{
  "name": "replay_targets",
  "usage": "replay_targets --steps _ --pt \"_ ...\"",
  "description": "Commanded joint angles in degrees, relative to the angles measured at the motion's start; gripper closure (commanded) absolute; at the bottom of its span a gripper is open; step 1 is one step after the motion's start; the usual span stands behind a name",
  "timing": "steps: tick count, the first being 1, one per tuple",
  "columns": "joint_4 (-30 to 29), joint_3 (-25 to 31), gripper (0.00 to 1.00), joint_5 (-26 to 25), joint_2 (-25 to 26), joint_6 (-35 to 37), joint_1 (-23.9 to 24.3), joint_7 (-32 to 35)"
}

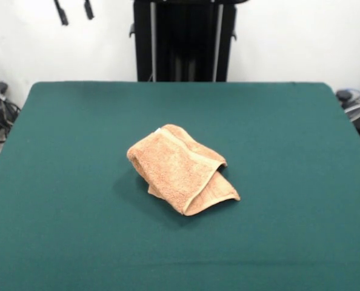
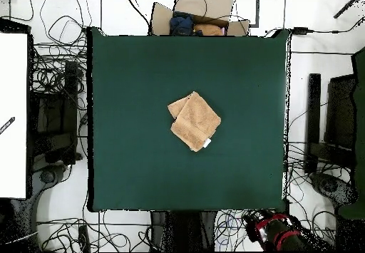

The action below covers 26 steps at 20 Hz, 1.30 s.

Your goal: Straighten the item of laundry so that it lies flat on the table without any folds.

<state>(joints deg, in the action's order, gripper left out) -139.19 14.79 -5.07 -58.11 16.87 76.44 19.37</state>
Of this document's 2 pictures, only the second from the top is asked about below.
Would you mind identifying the tan terry towel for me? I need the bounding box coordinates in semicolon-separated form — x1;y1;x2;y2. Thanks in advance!
167;91;222;153

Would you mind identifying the orange cloth item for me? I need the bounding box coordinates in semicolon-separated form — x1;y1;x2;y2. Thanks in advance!
193;23;225;36

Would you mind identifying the black upright bar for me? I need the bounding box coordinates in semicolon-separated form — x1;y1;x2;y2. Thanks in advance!
304;73;322;175

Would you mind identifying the green cloth drape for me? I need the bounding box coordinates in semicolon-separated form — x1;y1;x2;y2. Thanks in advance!
337;46;365;220

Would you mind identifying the black power strip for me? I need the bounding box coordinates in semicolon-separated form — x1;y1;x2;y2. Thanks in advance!
78;224;91;252

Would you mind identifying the dark green table cloth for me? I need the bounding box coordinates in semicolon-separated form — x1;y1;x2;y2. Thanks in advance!
86;26;290;212

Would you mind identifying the dark blue garment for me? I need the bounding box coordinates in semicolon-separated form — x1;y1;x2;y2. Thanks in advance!
169;11;196;36

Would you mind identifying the brown cardboard box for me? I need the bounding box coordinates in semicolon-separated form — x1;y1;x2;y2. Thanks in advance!
149;0;251;37

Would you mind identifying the dark slim rod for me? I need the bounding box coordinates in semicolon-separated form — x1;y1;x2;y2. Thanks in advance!
332;0;364;19

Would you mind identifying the white board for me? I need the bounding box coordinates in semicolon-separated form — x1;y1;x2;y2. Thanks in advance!
0;32;29;200

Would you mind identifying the black and blue cable tangle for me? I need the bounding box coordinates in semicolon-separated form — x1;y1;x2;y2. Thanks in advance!
213;209;249;252

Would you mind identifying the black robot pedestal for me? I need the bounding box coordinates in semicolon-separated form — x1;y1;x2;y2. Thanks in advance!
150;210;217;252

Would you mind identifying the grey angled frame bar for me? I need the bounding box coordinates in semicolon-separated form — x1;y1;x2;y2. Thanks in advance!
247;0;261;28

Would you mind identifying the black stand frame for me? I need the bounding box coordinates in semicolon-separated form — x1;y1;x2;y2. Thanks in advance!
29;60;83;165

